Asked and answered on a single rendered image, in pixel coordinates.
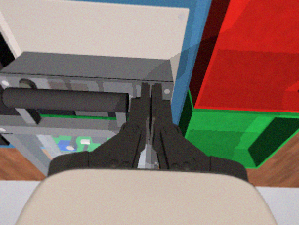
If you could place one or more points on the red bin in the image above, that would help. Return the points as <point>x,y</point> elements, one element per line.
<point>248,57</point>

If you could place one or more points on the green bin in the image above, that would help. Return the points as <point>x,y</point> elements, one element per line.
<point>248,137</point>

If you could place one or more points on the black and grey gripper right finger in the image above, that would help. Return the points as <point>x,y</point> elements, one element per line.
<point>176,152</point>

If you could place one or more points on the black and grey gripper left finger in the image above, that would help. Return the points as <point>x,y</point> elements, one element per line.
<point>122,150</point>

